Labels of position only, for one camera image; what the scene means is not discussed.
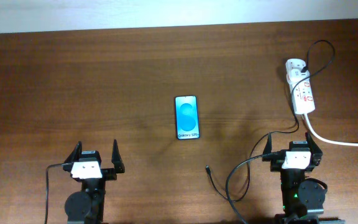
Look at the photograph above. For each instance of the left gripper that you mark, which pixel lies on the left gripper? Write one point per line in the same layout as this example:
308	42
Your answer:
110	173

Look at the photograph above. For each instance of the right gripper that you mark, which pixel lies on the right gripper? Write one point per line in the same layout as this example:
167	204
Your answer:
316	154

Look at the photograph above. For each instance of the blue Galaxy smartphone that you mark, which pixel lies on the blue Galaxy smartphone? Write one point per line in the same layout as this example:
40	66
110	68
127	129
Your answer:
187	121

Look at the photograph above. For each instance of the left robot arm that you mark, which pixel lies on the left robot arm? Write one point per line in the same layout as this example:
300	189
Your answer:
87	205

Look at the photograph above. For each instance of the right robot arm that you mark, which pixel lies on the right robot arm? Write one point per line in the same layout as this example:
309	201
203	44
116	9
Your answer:
302	196

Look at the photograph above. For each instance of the white USB charger plug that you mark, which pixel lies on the white USB charger plug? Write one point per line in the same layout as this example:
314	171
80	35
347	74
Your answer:
295	75

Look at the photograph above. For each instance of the white power strip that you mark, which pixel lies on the white power strip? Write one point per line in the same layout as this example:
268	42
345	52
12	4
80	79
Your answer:
301	93

